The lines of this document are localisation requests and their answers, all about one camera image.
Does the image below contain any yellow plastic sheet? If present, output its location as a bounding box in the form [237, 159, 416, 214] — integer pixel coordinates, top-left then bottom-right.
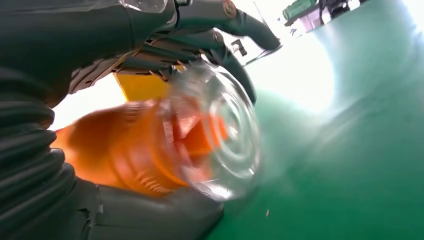
[114, 72, 171, 103]

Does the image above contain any green crate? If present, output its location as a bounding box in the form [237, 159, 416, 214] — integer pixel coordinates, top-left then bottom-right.
[282, 0, 320, 21]

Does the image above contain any green table mat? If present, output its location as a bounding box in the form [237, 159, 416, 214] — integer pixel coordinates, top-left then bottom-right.
[205, 0, 424, 240]

